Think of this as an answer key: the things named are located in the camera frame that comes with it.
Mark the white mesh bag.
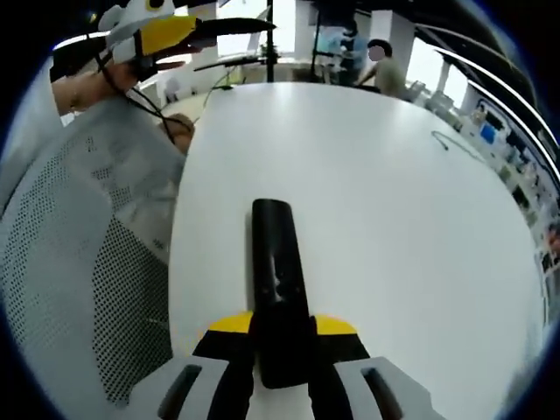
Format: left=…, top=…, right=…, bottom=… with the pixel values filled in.
left=0, top=111, right=194, bottom=415

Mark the person's left hand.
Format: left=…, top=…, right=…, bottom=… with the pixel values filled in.
left=101, top=40, right=219, bottom=92

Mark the black remote control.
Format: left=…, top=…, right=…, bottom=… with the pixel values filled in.
left=249, top=198, right=314, bottom=390

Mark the person's light shirt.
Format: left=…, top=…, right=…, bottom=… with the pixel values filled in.
left=0, top=60, right=71, bottom=207

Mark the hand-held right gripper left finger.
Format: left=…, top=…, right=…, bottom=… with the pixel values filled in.
left=157, top=310, right=257, bottom=420

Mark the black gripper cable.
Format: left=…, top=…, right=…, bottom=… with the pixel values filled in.
left=86, top=33, right=177, bottom=146

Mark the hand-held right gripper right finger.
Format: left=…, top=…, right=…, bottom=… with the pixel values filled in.
left=308, top=313, right=435, bottom=420

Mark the grey cable on table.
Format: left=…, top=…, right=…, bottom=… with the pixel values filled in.
left=430, top=129, right=483, bottom=164

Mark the thin yellow-green cable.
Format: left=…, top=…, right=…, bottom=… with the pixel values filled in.
left=201, top=73, right=235, bottom=116

